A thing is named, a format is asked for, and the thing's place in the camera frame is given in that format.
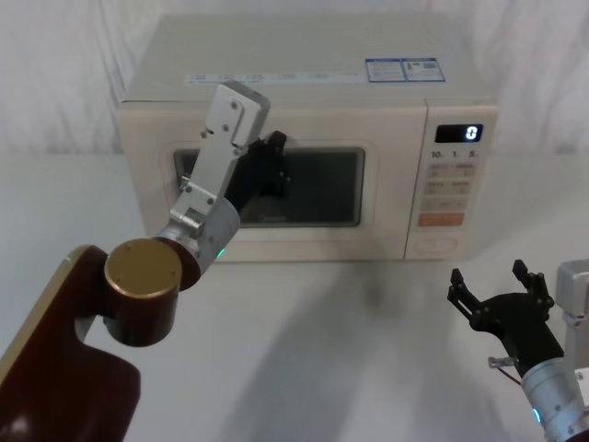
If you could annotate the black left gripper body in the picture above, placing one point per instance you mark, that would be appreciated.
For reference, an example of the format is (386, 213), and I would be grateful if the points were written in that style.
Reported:
(257, 170)

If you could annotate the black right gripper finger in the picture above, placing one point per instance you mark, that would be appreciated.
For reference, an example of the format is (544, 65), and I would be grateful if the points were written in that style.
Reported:
(536, 285)
(462, 294)

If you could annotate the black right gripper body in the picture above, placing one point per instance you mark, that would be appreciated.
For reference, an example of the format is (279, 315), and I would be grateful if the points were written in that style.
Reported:
(520, 327)

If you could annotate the silver right arm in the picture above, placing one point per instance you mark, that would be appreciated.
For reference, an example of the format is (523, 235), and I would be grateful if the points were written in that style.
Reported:
(559, 396)

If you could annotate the brown and silver left arm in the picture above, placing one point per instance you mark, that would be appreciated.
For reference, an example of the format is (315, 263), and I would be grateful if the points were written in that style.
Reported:
(60, 359)

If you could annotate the cream microwave oven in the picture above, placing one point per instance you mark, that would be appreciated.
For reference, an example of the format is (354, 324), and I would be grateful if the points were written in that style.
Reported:
(322, 115)

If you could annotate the oven control panel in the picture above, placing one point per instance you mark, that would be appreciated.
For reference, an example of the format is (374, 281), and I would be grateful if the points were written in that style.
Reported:
(451, 184)

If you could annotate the white table cloth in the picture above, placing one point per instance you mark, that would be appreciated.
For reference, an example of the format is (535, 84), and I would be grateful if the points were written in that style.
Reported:
(322, 345)

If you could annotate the white curtain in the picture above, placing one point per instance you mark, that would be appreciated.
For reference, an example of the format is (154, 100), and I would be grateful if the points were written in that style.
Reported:
(60, 69)

